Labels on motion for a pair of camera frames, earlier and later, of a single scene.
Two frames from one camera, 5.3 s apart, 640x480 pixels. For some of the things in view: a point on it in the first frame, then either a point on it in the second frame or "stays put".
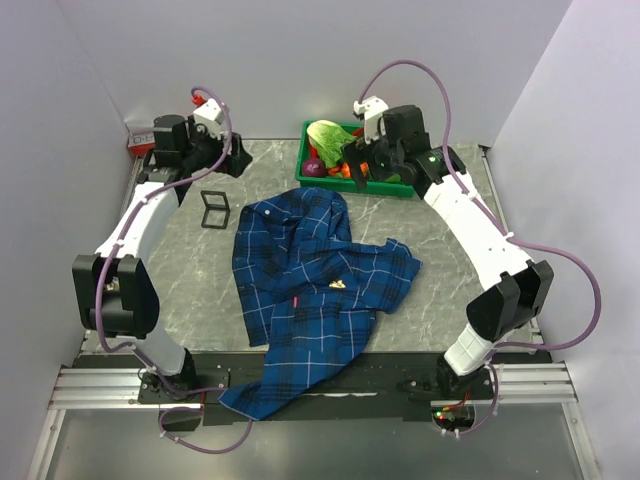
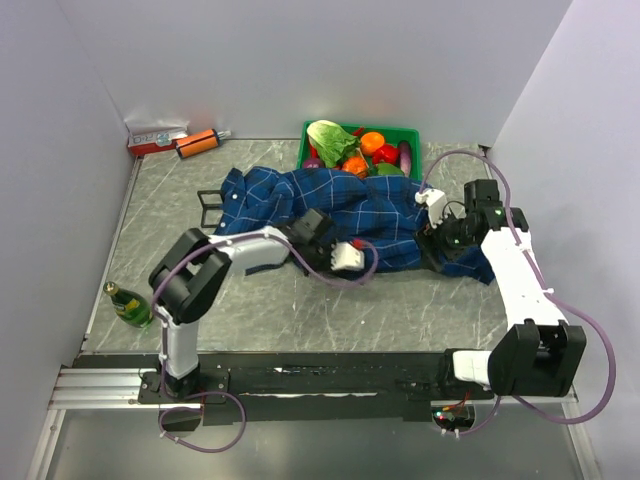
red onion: (313, 167) stays put
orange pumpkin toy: (346, 172) stays put
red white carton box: (141, 136) stays put
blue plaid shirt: (307, 290) → (379, 216)
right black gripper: (359, 151) → (429, 238)
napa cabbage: (328, 139) stays put
